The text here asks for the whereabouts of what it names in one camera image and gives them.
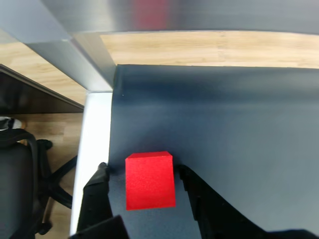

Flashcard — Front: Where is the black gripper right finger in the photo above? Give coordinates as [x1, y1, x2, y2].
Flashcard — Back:
[177, 164, 319, 239]

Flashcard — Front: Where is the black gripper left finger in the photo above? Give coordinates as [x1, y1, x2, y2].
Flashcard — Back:
[69, 161, 131, 239]

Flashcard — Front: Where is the red cube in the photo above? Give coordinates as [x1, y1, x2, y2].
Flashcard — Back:
[125, 150, 177, 212]

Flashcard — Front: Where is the black office chair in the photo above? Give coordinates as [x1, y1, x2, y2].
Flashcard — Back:
[0, 117, 78, 239]

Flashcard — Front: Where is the blue-grey table mat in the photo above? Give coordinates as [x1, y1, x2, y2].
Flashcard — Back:
[107, 64, 319, 239]

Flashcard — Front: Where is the dark brown desk top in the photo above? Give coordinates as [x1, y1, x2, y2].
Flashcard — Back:
[0, 63, 85, 115]

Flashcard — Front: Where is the silver metal frame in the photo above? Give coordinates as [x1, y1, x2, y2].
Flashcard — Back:
[0, 0, 319, 93]

